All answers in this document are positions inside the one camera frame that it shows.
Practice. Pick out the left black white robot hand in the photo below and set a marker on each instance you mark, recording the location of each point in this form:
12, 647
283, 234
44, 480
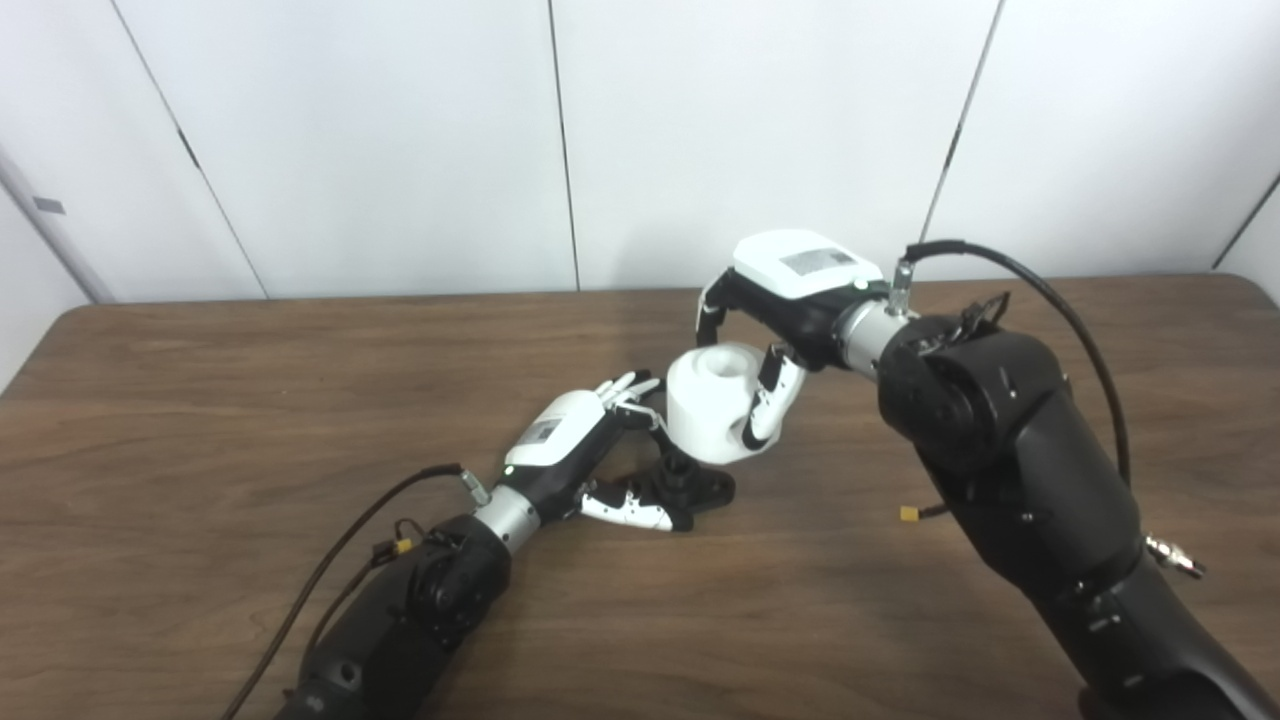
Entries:
555, 435

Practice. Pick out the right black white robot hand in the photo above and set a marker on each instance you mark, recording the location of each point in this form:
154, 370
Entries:
800, 270

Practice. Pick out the round white plastic piece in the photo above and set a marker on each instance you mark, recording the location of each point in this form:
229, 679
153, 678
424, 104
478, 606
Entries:
705, 410

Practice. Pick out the black plastic holder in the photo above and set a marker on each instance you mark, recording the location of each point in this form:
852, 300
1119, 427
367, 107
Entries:
705, 490

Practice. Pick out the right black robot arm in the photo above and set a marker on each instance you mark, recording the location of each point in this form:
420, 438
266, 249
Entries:
1020, 470

